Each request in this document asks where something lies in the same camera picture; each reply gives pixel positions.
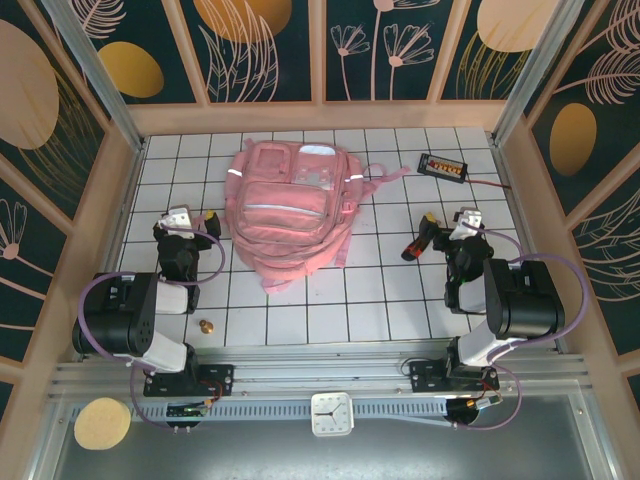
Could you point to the pink backpack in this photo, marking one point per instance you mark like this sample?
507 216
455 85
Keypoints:
285 215

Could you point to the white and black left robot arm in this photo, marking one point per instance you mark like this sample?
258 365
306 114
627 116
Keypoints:
115 315

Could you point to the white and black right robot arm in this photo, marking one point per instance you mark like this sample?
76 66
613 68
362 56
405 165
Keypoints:
525 300

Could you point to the orange utility knife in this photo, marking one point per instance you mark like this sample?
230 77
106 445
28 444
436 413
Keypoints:
412 251

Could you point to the black charging board yellow connectors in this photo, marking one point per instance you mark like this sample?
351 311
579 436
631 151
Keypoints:
442 167

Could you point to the small brass knob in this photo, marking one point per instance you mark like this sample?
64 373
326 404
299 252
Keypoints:
208 327

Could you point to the small green circuit board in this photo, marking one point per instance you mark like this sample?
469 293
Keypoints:
187 410
482 403

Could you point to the round yellow sponge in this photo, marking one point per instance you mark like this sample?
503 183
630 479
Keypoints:
102 423

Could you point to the white square clock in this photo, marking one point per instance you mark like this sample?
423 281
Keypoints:
332 415

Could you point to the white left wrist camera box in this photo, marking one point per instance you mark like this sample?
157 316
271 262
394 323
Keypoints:
176 220

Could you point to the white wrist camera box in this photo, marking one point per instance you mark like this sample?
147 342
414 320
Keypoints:
470 222
176 220

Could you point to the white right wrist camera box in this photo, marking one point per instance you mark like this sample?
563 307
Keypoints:
470 222

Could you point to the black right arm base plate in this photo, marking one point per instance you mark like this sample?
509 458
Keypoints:
425 375

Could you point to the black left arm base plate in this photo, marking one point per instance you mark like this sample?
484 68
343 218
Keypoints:
220 376

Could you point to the dark floral wall panel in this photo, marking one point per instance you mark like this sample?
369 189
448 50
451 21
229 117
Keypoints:
600 100
250 65
165 30
30 100
480 75
380 75

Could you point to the aluminium corner post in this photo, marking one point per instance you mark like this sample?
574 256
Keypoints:
95 75
530 70

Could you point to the aluminium rail frame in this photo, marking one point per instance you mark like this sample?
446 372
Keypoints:
320 372

